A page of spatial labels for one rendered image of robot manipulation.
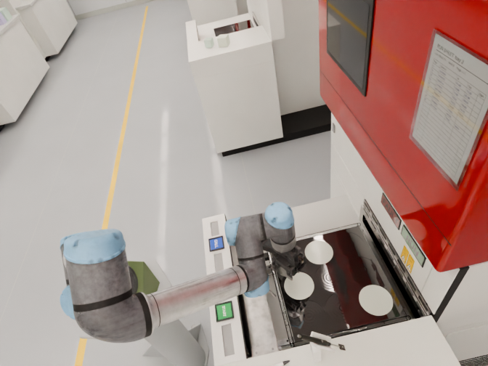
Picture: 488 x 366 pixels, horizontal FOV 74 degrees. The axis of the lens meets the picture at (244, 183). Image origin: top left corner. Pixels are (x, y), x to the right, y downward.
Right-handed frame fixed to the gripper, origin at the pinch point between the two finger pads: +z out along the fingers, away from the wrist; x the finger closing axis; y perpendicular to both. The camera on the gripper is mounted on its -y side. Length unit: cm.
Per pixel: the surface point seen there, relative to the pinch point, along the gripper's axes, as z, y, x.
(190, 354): 67, -35, -41
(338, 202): 9.3, -8.0, 43.2
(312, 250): 1.2, 1.5, 13.5
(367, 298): 1.4, 25.7, 10.2
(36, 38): 50, -632, 78
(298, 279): 1.3, 5.0, 1.4
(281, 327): 9.3, 8.6, -13.0
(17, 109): 76, -456, -21
